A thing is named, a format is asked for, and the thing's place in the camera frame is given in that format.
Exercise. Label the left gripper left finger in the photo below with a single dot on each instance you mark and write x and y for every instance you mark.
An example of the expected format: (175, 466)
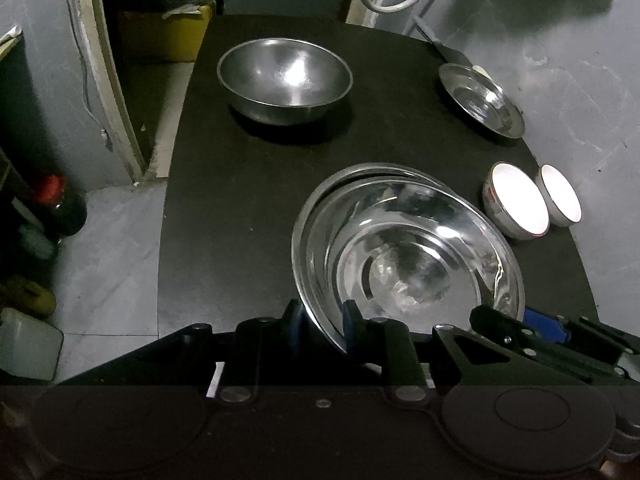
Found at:
(267, 351)

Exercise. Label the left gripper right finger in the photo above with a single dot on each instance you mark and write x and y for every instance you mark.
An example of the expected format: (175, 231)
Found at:
(386, 343)

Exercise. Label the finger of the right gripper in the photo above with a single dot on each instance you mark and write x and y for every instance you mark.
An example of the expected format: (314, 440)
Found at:
(582, 335)
(513, 335)

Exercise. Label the medium steel plate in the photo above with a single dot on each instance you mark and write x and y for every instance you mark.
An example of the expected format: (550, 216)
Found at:
(415, 259)

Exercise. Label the white bowl dark rim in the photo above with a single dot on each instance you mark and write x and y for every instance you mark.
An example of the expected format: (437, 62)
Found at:
(562, 202)

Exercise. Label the white bowl red rim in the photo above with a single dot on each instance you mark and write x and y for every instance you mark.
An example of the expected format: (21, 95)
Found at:
(514, 203)

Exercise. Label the small steel plate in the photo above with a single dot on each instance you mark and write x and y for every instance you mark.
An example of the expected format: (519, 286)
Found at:
(482, 99)

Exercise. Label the deep steel bowl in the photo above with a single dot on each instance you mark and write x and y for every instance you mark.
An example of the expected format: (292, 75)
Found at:
(283, 81)

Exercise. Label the white plastic jug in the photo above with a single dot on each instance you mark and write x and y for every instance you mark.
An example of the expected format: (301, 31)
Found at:
(30, 348)

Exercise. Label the red capped bottle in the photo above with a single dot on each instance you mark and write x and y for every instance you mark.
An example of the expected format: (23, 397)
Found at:
(61, 210)

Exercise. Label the yellow bin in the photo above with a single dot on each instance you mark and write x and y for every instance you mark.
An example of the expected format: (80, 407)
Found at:
(177, 35)

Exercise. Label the cleaver with pale handle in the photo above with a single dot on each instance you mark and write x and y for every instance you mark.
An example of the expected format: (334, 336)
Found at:
(450, 55)

